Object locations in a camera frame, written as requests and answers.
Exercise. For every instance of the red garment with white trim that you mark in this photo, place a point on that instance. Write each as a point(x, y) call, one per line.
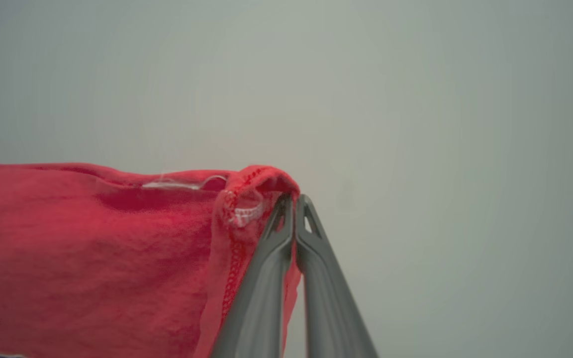
point(92, 258)

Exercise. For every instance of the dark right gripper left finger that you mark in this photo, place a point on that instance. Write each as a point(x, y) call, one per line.
point(261, 298)

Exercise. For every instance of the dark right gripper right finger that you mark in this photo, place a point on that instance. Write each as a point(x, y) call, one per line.
point(326, 308)

